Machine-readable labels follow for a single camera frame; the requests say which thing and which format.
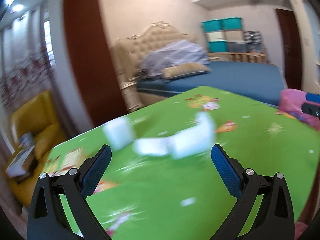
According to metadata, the dark brown room door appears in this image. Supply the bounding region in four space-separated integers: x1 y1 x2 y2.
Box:
275 9 303 90

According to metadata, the striped brown pillow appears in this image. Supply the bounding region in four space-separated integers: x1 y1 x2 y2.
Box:
162 62 212 80

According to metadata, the green cartoon tablecloth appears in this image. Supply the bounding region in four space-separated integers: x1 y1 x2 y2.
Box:
41 85 320 240

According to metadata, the yellow leather armchair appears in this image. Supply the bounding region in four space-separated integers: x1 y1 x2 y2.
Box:
3 90 67 207

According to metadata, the white flat box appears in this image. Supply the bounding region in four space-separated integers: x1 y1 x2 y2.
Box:
5 146 35 178

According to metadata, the grey blue folded quilt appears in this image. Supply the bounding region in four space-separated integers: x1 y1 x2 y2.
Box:
140 40 209 77

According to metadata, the pink trash bag bin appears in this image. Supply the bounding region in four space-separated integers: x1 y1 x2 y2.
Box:
279 89 319 131

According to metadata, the teal storage bin stack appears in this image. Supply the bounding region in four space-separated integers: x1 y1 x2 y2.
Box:
201 17 248 53

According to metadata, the white nightstand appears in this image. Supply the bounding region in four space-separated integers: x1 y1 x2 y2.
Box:
120 81 144 113

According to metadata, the dark red wooden door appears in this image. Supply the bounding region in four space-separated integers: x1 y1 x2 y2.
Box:
63 0 127 126

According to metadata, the wooden crib rail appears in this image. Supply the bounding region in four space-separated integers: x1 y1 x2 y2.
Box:
208 52 268 63

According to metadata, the beige tufted headboard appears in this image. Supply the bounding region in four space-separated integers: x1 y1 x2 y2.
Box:
112 22 197 81

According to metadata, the pink lace curtain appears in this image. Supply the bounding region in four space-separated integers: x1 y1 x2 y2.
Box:
0 4 78 140

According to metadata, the beige red carton box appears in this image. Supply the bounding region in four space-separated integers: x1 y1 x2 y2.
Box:
43 148 86 177

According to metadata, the white tissue sheet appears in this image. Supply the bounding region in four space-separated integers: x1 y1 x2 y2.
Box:
132 112 216 159

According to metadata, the small blue white box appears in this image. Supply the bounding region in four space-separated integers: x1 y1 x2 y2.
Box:
19 132 35 148

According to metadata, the black white checkered bag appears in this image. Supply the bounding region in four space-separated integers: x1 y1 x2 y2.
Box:
244 30 263 53

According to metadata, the white foam block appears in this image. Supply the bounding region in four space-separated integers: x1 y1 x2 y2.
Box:
103 116 135 151

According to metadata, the blue bed mattress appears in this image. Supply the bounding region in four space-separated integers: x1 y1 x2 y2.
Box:
136 61 286 106

